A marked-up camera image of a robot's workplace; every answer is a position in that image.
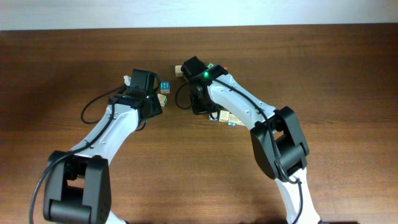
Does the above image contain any wooden block blue edge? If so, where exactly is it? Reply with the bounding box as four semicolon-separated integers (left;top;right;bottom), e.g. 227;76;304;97
209;112;218;121

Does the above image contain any plain carved wooden block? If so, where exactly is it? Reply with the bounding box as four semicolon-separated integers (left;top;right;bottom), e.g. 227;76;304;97
218;110;230;123

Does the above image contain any wooden block blue bottom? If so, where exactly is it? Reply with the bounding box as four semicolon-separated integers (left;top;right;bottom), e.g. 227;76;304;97
227;114;238;126

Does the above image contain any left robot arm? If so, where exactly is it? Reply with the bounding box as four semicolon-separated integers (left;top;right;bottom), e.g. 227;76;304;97
39;69;162;223

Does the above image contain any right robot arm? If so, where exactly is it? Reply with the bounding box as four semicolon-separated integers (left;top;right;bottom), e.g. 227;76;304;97
181;57;322;224

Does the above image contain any wooden block number five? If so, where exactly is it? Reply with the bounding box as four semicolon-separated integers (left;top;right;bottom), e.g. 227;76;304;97
157;93;167;107

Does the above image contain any blue H block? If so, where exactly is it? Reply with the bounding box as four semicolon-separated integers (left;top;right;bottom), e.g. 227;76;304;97
160;82;170;95

